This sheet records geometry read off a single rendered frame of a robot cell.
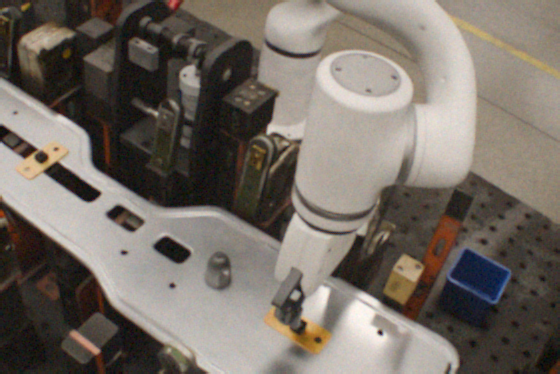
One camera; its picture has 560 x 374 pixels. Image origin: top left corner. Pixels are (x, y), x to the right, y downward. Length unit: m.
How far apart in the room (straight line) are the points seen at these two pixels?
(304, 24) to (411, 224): 0.48
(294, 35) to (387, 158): 0.71
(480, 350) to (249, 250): 0.55
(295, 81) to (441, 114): 0.75
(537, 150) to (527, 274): 1.60
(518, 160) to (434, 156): 2.31
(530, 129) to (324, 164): 2.55
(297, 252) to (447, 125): 0.20
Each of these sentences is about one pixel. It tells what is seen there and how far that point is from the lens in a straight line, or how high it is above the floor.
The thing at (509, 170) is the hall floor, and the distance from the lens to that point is 2.82.
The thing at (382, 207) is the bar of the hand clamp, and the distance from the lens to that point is 0.84.
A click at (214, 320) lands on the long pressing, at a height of 1.00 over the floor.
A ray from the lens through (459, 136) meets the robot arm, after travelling 0.59.
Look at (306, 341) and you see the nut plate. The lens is 0.84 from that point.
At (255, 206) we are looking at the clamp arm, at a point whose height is 1.00.
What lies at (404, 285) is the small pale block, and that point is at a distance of 0.86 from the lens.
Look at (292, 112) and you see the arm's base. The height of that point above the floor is 0.86.
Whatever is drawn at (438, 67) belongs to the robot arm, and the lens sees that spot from 0.62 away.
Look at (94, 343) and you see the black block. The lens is 0.84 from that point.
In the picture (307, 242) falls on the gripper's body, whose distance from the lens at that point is 0.65.
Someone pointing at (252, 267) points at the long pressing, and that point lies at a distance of 0.90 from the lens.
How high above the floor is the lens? 1.71
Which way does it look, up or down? 44 degrees down
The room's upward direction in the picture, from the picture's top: 10 degrees clockwise
